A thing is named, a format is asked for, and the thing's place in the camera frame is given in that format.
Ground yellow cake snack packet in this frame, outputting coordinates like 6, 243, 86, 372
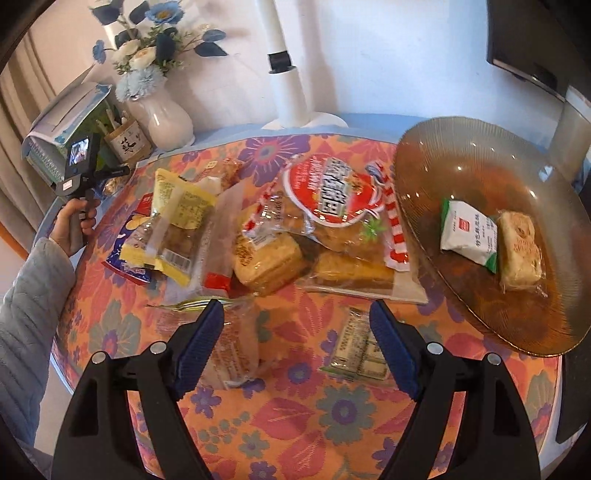
128, 168, 217, 287

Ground beige pastry packet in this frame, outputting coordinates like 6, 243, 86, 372
496, 210, 547, 297

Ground white green snack packet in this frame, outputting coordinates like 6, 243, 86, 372
440, 199, 498, 274

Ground grey sleeved left forearm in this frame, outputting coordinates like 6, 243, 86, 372
1, 239, 75, 447

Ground person's left hand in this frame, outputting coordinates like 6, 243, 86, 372
50, 198, 100, 257

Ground white blue paper box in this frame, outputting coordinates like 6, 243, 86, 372
21, 81, 112, 187

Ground white ceramic vase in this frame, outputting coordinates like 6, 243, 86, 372
126, 85, 194, 152

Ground blue cracker bag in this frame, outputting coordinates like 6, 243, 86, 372
102, 210, 151, 285

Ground clear wafer packet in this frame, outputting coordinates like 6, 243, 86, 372
163, 182, 245, 304

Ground blue white artificial flowers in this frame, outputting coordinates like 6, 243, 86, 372
89, 1, 228, 103

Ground clear sliced toast bag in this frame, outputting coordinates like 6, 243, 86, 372
148, 296, 259, 390

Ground small green cracker packet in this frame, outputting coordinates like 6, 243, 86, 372
322, 307, 390, 384

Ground white lamp stand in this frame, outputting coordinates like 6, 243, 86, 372
254, 0, 348, 131

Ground red white snack bag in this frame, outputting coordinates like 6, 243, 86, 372
241, 154, 412, 273

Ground grey white thermos bottle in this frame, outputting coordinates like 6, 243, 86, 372
548, 85, 591, 182

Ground black wall television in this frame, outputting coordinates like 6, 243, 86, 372
487, 0, 591, 100

